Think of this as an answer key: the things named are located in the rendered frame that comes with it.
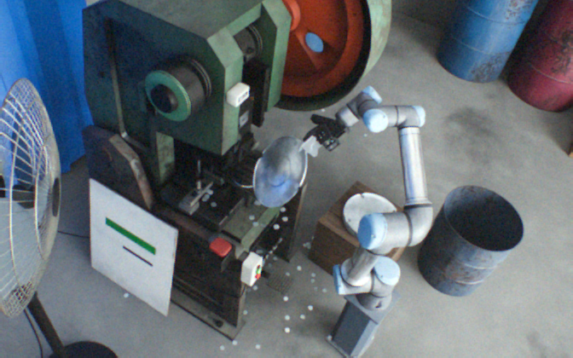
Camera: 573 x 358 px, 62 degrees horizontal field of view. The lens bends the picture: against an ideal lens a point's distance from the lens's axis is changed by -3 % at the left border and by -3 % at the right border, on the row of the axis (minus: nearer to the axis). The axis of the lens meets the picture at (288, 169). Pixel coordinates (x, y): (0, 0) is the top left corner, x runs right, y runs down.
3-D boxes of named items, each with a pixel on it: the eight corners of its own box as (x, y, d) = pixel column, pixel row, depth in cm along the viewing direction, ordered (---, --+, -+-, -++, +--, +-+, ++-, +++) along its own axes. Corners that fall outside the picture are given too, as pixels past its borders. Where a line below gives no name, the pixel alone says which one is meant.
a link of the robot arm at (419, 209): (445, 243, 158) (427, 100, 168) (414, 245, 156) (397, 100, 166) (429, 245, 169) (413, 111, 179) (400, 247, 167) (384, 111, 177)
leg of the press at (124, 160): (245, 323, 242) (261, 212, 176) (233, 342, 235) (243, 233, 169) (106, 233, 266) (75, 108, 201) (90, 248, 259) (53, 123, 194)
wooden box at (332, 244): (401, 256, 281) (420, 219, 256) (367, 301, 258) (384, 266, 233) (344, 217, 295) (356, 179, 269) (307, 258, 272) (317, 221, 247)
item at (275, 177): (280, 221, 183) (278, 221, 183) (244, 186, 205) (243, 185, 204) (320, 154, 179) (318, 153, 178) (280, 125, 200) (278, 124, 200)
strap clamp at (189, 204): (215, 189, 206) (216, 173, 199) (190, 215, 196) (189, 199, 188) (204, 182, 208) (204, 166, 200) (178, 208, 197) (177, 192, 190)
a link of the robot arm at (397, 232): (367, 297, 199) (416, 237, 154) (332, 299, 196) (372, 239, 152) (361, 268, 206) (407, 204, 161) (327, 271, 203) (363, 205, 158)
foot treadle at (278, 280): (294, 285, 247) (295, 280, 243) (284, 300, 241) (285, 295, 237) (199, 229, 263) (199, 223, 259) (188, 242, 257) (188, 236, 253)
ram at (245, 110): (259, 147, 200) (265, 89, 179) (238, 169, 191) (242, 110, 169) (224, 129, 205) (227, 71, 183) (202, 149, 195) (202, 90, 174)
